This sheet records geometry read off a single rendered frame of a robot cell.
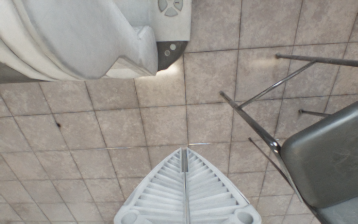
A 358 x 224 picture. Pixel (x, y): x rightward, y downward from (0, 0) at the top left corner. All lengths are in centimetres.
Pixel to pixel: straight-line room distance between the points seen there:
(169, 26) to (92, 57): 49
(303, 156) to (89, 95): 114
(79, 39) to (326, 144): 55
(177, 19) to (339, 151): 67
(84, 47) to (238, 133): 108
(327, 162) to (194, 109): 70
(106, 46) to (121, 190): 147
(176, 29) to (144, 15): 14
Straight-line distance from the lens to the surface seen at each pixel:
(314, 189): 63
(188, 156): 16
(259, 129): 58
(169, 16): 65
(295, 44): 114
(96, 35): 24
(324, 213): 77
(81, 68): 21
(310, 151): 50
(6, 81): 29
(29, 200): 232
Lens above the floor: 91
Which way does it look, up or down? 67 degrees down
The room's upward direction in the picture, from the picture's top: 178 degrees counter-clockwise
